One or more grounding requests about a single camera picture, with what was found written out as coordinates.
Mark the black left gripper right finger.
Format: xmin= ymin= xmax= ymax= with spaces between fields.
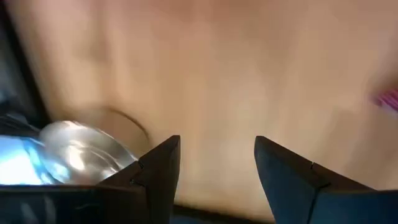
xmin=254 ymin=135 xmax=398 ymax=224

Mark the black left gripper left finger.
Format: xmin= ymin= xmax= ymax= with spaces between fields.
xmin=0 ymin=134 xmax=182 ymax=224

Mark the pink black braided USB cable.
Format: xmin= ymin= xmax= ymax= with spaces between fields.
xmin=371 ymin=88 xmax=398 ymax=114

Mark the white shade silver table lamp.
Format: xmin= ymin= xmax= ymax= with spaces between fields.
xmin=0 ymin=119 xmax=139 ymax=187

